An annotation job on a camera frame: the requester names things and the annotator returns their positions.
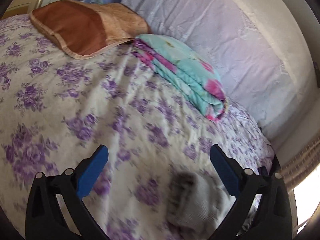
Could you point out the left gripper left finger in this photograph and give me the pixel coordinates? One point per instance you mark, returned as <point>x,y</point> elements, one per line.
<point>55,207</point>

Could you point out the grey sweatpants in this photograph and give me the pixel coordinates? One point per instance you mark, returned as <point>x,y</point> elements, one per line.
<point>197,204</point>

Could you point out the beige brick pattern curtain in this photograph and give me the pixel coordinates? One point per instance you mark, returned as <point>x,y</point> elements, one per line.
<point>301,165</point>

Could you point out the purple floral bedsheet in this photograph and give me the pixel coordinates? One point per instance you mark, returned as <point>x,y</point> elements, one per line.
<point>56,111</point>

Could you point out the turquoise pink floral folded quilt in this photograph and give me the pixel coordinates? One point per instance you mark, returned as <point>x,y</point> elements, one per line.
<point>186,70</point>

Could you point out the brown orange pillow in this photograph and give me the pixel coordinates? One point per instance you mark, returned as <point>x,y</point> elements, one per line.
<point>83,30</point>

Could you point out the window with wooden frame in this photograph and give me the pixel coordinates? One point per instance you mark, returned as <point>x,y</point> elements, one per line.
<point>307,199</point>

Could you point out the golden wooden bed frame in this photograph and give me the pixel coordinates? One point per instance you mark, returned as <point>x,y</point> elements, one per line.
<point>18,7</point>

